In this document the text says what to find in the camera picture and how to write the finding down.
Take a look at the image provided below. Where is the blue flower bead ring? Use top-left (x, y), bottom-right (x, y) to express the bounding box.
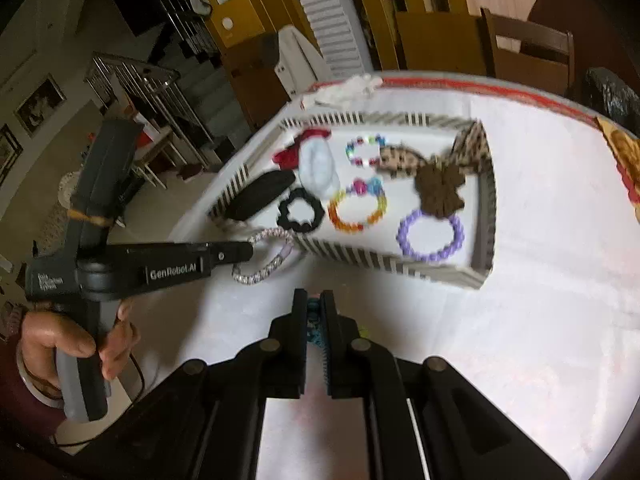
top-left (306, 296), bottom-right (327, 349)

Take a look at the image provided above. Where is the white radiator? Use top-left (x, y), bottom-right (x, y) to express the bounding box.
top-left (281, 0), bottom-right (364, 82)

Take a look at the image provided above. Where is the person's left forearm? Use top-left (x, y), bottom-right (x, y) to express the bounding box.
top-left (0, 337), bottom-right (67, 443)

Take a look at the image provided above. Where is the white glove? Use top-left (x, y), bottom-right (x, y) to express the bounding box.
top-left (301, 73), bottom-right (384, 109)

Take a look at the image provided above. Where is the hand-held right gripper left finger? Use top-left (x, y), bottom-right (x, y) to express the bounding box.
top-left (87, 288), bottom-right (309, 480)

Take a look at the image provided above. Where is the purple bead bracelet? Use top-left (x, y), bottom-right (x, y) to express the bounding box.
top-left (396, 209), bottom-right (467, 264)

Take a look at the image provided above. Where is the round wooden table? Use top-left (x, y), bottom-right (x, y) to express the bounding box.
top-left (526, 0), bottom-right (640, 88)

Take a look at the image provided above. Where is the wooden chair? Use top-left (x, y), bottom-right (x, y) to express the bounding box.
top-left (479, 6), bottom-right (577, 97)

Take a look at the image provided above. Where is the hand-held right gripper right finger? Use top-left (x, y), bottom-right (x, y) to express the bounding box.
top-left (320, 289), bottom-right (569, 480)

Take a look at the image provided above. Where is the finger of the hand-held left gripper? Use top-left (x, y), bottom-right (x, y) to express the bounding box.
top-left (206, 240), bottom-right (255, 276)

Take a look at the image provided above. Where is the black cable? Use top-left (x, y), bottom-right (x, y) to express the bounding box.
top-left (51, 354), bottom-right (147, 449)

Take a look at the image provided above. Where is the red satin bow hair clip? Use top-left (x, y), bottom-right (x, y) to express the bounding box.
top-left (271, 128), bottom-right (332, 172)

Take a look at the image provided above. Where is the grey white striped tray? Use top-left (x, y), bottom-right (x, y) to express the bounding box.
top-left (206, 110), bottom-right (498, 291)

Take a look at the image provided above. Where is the white tablecloth red border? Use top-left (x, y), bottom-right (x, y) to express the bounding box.
top-left (169, 72), bottom-right (640, 480)

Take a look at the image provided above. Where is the framed wall picture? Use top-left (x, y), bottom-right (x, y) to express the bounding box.
top-left (14, 74), bottom-right (67, 139)
top-left (0, 124), bottom-right (24, 187)

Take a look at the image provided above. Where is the orange red patterned cloth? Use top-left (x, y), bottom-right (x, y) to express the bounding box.
top-left (596, 116), bottom-right (640, 227)

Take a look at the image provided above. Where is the pastel bead bracelet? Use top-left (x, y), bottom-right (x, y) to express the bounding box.
top-left (345, 133), bottom-right (389, 169)

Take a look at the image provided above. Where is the metal stair railing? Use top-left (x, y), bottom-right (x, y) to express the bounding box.
top-left (84, 0), bottom-right (221, 177)

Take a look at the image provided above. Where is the black plastic bag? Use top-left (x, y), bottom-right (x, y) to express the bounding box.
top-left (584, 66), bottom-right (640, 127)

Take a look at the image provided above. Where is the brown scrunchie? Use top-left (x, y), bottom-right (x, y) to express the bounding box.
top-left (414, 161), bottom-right (467, 217)

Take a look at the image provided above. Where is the leopard print bow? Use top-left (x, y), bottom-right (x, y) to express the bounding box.
top-left (377, 119), bottom-right (492, 182)

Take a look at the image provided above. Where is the rainbow translucent bead bracelet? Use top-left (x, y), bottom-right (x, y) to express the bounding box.
top-left (327, 176), bottom-right (389, 234)

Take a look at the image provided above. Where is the black scrunchie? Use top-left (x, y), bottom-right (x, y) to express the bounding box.
top-left (276, 186), bottom-right (322, 234)

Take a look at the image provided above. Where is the light blue fluffy scrunchie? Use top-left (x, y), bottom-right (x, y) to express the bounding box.
top-left (297, 139), bottom-right (342, 197)

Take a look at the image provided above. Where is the person's left hand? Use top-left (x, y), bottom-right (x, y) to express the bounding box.
top-left (21, 300), bottom-right (141, 381)

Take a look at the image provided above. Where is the wrist bangle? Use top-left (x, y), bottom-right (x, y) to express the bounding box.
top-left (16, 346), bottom-right (64, 407)

